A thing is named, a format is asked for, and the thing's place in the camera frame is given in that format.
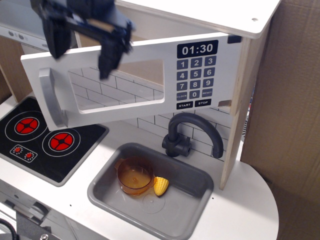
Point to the orange transparent toy pot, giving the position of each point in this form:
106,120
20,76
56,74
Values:
135,175

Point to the white wooden microwave cabinet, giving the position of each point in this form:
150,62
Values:
249,19

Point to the white toy microwave door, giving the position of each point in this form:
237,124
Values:
158,76

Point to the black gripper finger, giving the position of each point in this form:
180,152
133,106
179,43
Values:
57,34
112,50

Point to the black toy stovetop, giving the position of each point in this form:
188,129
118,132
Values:
53,156

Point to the grey oven knob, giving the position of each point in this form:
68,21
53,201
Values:
38,211

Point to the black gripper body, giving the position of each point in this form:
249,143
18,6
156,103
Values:
79,12

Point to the brown cardboard box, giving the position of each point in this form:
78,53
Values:
282,141

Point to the grey range hood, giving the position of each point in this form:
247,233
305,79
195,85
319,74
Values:
19,22

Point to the grey toy sink basin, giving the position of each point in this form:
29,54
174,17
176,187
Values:
152,191

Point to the dark grey toy faucet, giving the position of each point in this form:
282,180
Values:
175,144

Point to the yellow toy corn cob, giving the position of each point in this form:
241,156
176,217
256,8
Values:
160,185

